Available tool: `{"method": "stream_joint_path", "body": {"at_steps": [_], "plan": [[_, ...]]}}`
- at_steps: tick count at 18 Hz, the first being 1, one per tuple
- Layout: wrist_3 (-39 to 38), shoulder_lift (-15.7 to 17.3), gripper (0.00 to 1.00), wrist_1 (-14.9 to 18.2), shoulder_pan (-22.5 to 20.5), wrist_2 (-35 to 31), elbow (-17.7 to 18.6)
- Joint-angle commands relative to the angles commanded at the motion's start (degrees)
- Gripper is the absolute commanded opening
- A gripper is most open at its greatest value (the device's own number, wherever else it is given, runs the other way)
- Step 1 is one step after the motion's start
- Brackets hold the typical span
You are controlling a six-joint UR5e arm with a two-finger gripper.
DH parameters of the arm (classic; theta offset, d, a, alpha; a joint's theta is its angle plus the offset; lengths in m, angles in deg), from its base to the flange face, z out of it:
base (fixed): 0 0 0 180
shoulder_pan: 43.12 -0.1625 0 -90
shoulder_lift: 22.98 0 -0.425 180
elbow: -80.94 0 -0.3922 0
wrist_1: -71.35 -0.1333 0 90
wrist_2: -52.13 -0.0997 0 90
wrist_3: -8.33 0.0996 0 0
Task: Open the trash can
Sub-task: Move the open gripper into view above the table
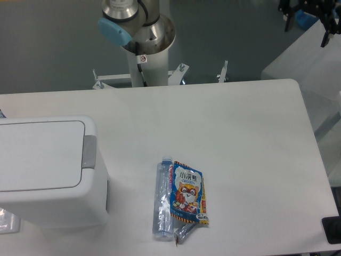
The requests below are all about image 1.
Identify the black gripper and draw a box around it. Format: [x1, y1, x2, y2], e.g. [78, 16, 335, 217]
[278, 0, 338, 47]

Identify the grey lid push button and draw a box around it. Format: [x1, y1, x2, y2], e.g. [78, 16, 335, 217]
[82, 135, 97, 169]

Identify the white plastic trash can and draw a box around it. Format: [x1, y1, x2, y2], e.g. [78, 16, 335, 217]
[1, 115, 109, 228]

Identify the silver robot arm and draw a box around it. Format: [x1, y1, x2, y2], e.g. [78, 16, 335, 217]
[98, 1, 340, 55]

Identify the blue shoe cover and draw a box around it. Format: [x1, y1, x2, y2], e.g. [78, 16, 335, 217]
[295, 10, 319, 30]

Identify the white side table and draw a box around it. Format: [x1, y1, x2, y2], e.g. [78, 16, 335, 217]
[261, 22, 340, 187]

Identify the black device at edge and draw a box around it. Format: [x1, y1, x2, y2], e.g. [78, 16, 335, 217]
[322, 216, 341, 244]

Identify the blue cartoon snack bag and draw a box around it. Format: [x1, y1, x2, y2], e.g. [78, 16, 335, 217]
[170, 161, 209, 225]

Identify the small silver wrapper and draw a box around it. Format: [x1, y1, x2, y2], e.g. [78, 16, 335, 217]
[174, 223, 200, 246]

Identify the clear plastic water bottle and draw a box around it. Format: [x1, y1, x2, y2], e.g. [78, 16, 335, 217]
[152, 156, 174, 242]

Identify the blue patterned object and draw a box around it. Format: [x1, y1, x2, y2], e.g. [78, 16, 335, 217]
[0, 110, 6, 118]

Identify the clear plastic bag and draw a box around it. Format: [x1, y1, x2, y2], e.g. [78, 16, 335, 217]
[0, 208, 21, 235]

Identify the white base frame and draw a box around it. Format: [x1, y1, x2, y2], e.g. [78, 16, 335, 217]
[92, 60, 230, 90]

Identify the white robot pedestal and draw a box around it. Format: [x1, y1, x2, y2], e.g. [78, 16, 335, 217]
[121, 44, 172, 87]

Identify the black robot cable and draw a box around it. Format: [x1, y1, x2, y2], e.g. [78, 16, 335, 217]
[134, 42, 148, 87]

